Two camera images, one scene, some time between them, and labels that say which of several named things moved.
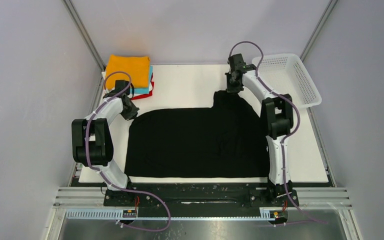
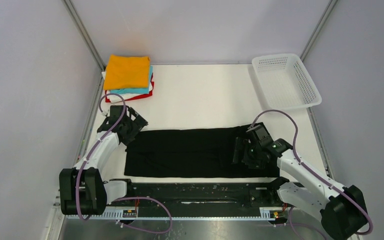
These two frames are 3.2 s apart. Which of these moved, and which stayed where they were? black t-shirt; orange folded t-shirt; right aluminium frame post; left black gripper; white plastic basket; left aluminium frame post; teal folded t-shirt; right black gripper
Moved: black t-shirt; left black gripper; right black gripper
Stayed: teal folded t-shirt; left aluminium frame post; right aluminium frame post; white plastic basket; orange folded t-shirt
